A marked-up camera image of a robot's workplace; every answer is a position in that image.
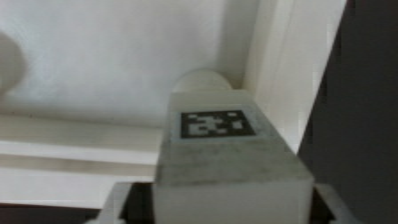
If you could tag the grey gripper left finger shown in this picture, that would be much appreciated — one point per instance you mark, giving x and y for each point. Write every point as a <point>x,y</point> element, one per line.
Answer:
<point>128,205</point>

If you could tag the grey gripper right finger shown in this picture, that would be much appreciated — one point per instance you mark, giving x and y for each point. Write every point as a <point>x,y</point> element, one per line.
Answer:
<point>329,209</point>

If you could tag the white table leg with tag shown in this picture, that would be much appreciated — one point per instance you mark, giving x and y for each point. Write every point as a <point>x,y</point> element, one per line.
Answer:
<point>231,179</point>

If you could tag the white square tabletop part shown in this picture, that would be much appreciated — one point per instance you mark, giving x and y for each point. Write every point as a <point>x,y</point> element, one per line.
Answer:
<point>94,54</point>

